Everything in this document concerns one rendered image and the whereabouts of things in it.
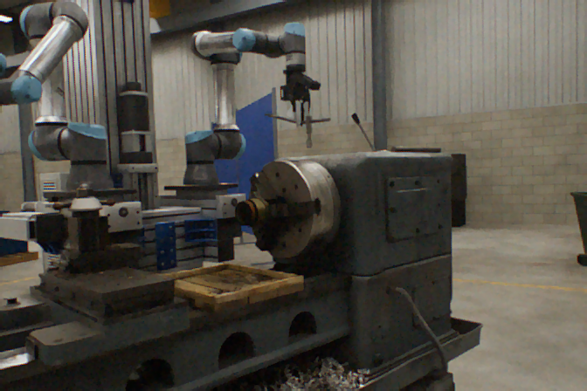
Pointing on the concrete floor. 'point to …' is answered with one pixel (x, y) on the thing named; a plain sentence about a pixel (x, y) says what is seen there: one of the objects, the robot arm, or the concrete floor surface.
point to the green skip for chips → (582, 222)
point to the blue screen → (243, 168)
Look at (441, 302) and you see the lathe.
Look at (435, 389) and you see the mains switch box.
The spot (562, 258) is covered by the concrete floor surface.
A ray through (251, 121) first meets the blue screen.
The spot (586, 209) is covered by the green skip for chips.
